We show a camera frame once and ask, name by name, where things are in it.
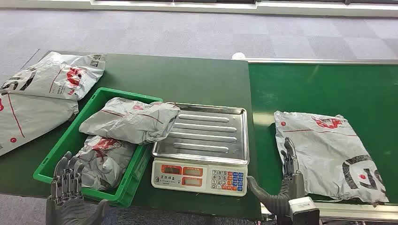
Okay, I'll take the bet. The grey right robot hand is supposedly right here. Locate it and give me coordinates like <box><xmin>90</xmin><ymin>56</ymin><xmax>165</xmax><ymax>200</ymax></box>
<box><xmin>246</xmin><ymin>137</ymin><xmax>306</xmax><ymax>216</ymax></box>

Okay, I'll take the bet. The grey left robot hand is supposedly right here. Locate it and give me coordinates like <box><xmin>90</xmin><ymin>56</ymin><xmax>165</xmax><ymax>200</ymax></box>
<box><xmin>46</xmin><ymin>151</ymin><xmax>110</xmax><ymax>225</ymax></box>

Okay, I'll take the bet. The grey mailer with black logo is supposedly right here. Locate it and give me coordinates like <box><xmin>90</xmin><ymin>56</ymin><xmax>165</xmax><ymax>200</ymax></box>
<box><xmin>273</xmin><ymin>110</ymin><xmax>389</xmax><ymax>206</ymax></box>

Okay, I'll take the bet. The green conveyor belt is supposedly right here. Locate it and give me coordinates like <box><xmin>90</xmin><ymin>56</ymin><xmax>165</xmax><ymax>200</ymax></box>
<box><xmin>248</xmin><ymin>63</ymin><xmax>398</xmax><ymax>206</ymax></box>

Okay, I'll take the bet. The crumpled grey mailer, red logo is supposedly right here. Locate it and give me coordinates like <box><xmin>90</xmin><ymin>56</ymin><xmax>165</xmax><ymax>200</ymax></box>
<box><xmin>74</xmin><ymin>135</ymin><xmax>138</xmax><ymax>191</ymax></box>

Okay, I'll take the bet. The large flat grey mailer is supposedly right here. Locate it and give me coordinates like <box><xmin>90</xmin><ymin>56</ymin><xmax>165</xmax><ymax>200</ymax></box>
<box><xmin>0</xmin><ymin>93</ymin><xmax>79</xmax><ymax>157</ymax></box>

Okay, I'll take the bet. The steel scale tray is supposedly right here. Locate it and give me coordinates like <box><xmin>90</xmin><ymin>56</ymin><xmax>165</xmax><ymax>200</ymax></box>
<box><xmin>152</xmin><ymin>102</ymin><xmax>250</xmax><ymax>166</ymax></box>

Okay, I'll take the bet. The green plastic bin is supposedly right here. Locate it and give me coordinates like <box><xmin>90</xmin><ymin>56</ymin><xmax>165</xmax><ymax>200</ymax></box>
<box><xmin>33</xmin><ymin>87</ymin><xmax>163</xmax><ymax>208</ymax></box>

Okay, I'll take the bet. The crumpled grey mailer, red line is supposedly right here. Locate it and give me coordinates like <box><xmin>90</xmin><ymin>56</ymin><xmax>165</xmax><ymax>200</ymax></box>
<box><xmin>78</xmin><ymin>97</ymin><xmax>181</xmax><ymax>146</ymax></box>

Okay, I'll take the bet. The grey mailer with QR label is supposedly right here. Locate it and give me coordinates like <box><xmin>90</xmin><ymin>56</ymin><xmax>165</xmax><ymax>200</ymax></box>
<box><xmin>0</xmin><ymin>51</ymin><xmax>107</xmax><ymax>101</ymax></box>

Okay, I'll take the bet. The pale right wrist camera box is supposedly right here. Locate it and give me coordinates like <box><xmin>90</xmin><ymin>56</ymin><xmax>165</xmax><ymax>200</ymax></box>
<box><xmin>287</xmin><ymin>196</ymin><xmax>320</xmax><ymax>225</ymax></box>

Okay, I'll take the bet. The metal conveyor frame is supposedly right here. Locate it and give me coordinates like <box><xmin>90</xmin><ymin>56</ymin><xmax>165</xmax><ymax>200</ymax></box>
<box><xmin>231</xmin><ymin>57</ymin><xmax>398</xmax><ymax>224</ymax></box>

